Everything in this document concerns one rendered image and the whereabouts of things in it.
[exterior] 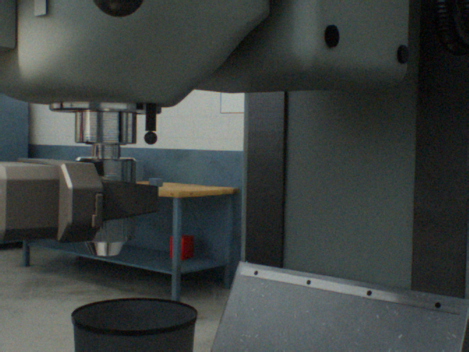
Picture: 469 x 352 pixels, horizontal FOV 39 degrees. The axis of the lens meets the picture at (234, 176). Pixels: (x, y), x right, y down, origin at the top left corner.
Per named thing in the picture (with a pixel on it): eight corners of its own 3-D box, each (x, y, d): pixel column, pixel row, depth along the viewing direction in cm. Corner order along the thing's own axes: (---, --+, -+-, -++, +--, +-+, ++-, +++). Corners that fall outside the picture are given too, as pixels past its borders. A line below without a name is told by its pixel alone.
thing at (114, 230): (128, 235, 55) (129, 169, 55) (141, 244, 51) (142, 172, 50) (70, 237, 53) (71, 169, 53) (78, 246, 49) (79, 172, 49)
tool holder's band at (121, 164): (129, 169, 55) (129, 157, 55) (142, 172, 50) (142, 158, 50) (71, 169, 53) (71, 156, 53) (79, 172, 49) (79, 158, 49)
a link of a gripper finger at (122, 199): (153, 218, 52) (79, 221, 48) (154, 177, 52) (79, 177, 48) (163, 221, 51) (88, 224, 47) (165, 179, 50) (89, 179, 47)
